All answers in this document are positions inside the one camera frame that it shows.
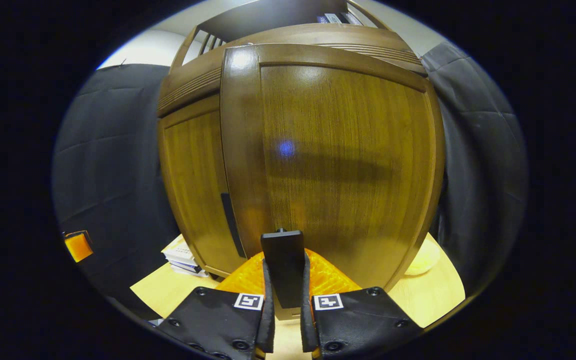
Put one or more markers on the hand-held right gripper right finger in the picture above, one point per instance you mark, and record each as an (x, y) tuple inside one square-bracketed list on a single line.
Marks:
[(307, 325)]

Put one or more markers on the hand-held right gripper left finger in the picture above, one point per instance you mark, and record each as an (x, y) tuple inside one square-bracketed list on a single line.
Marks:
[(269, 325)]

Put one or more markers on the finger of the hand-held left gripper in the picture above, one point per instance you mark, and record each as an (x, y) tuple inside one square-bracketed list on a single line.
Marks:
[(79, 246)]

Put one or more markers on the wooden shoe cabinet door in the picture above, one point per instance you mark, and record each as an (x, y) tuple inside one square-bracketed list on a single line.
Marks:
[(193, 175), (343, 150)]

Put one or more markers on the wooden double-door shoe cabinet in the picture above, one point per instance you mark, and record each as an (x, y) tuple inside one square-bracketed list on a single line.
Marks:
[(278, 12)]

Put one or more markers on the black backdrop cloth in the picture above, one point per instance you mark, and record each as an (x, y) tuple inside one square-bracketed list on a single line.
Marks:
[(113, 150)]

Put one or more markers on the stack of books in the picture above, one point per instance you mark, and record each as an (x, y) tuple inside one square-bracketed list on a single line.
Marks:
[(183, 255)]

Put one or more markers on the pale yellow round object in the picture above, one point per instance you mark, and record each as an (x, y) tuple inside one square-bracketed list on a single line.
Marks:
[(425, 260)]

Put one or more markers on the wooden drawer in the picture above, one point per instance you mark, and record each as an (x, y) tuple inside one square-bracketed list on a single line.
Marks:
[(288, 35)]

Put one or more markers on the blue book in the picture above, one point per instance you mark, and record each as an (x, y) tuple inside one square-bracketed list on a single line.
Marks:
[(322, 19)]

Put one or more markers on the grey book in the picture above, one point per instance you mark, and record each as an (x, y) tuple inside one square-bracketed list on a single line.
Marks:
[(333, 18)]

